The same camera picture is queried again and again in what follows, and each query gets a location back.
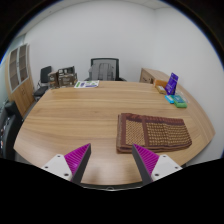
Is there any low wooden sideboard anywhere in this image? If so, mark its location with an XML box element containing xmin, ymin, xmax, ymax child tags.
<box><xmin>139</xmin><ymin>67</ymin><xmax>171</xmax><ymax>85</ymax></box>

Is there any black padded office chair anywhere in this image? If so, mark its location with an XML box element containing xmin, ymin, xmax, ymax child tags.
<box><xmin>0</xmin><ymin>99</ymin><xmax>24</xmax><ymax>161</ymax></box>

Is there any orange box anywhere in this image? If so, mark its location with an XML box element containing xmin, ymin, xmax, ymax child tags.
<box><xmin>153</xmin><ymin>78</ymin><xmax>169</xmax><ymax>89</ymax></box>

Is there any grey backpack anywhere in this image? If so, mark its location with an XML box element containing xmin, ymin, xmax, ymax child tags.
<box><xmin>87</xmin><ymin>63</ymin><xmax>116</xmax><ymax>82</ymax></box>

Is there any black mesh office chair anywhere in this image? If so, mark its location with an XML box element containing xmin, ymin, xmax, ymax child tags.
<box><xmin>83</xmin><ymin>57</ymin><xmax>128</xmax><ymax>82</ymax></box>

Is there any small dark printed carton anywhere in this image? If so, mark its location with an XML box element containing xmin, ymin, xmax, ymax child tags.
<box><xmin>47</xmin><ymin>70</ymin><xmax>60</xmax><ymax>90</ymax></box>

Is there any small black chair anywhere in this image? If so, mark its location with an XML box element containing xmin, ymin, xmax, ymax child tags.
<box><xmin>33</xmin><ymin>65</ymin><xmax>53</xmax><ymax>101</ymax></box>

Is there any purple standing package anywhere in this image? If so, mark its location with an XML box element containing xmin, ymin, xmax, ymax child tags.
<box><xmin>164</xmin><ymin>72</ymin><xmax>180</xmax><ymax>96</ymax></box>

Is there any wooden cabinet with glass doors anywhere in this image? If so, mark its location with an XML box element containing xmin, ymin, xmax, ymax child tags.
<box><xmin>4</xmin><ymin>43</ymin><xmax>36</xmax><ymax>118</ymax></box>

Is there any white and green leaflet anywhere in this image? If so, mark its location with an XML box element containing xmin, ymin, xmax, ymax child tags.
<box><xmin>73</xmin><ymin>79</ymin><xmax>100</xmax><ymax>90</ymax></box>

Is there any large dark printed carton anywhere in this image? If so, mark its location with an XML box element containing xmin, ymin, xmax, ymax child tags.
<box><xmin>57</xmin><ymin>65</ymin><xmax>79</xmax><ymax>89</ymax></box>

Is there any green box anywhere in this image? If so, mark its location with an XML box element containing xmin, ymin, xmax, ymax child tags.
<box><xmin>171</xmin><ymin>94</ymin><xmax>188</xmax><ymax>109</ymax></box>

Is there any small tan box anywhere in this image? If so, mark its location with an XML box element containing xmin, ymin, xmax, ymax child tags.
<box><xmin>155</xmin><ymin>85</ymin><xmax>167</xmax><ymax>95</ymax></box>

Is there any small blue box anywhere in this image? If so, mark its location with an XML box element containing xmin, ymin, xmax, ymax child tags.
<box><xmin>164</xmin><ymin>94</ymin><xmax>176</xmax><ymax>104</ymax></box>

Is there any brown patterned towel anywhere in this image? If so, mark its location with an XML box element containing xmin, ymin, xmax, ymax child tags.
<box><xmin>115</xmin><ymin>112</ymin><xmax>193</xmax><ymax>155</ymax></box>

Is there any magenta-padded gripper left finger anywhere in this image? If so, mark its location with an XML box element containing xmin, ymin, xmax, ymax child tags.
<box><xmin>41</xmin><ymin>142</ymin><xmax>92</xmax><ymax>185</ymax></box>

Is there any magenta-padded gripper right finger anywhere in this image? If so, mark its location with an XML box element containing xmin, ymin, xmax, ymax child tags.
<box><xmin>131</xmin><ymin>143</ymin><xmax>184</xmax><ymax>185</ymax></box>

